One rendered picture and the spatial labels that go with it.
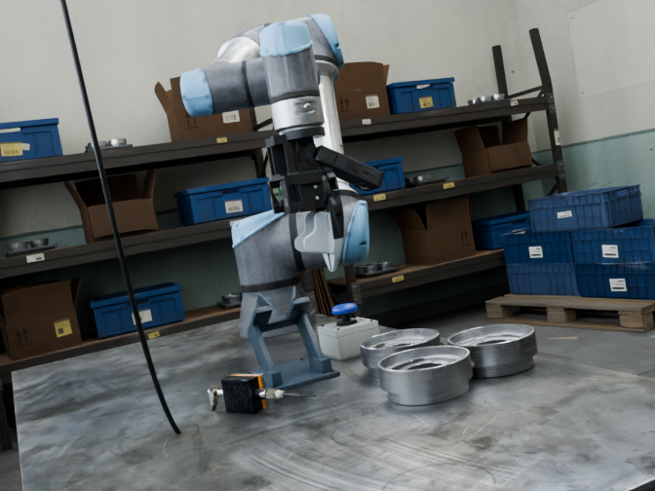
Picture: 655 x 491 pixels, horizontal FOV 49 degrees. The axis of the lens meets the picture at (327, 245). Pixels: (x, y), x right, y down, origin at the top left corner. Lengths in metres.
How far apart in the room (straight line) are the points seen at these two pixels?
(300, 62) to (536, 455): 0.64
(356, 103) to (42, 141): 1.96
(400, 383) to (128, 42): 4.38
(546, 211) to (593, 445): 4.26
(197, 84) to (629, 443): 0.82
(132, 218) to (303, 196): 3.29
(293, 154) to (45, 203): 3.82
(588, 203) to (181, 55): 2.78
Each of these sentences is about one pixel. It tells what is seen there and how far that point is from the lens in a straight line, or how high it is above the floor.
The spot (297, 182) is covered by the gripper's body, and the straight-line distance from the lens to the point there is 1.03.
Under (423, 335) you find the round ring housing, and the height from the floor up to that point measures 0.83.
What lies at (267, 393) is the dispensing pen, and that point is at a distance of 0.87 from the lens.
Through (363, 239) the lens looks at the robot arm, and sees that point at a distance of 1.34.
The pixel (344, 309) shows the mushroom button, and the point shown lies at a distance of 1.08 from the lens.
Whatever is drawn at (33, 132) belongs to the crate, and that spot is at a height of 1.65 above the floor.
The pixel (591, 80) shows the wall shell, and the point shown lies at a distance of 5.87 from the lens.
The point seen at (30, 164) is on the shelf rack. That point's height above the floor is 1.47.
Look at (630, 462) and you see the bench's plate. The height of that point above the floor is 0.80.
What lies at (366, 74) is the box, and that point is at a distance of 4.93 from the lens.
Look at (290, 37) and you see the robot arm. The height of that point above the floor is 1.27.
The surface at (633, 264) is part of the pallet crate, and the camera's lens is 4.56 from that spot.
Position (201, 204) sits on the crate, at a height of 1.12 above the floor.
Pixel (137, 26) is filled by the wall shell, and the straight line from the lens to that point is 5.07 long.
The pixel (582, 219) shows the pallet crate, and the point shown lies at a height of 0.64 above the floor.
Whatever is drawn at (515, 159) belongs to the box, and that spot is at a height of 1.08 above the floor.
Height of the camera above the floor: 1.04
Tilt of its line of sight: 4 degrees down
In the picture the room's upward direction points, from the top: 10 degrees counter-clockwise
